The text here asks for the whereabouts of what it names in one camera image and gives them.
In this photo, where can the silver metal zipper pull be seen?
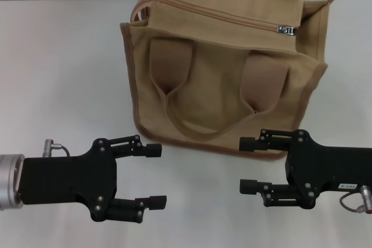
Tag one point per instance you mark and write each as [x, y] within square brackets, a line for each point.
[286, 30]

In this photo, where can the khaki canvas food bag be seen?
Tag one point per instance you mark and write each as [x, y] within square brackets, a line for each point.
[221, 91]

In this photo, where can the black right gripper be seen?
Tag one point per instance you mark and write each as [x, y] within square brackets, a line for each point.
[325, 169]

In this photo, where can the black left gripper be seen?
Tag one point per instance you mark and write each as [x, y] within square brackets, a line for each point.
[67, 178]

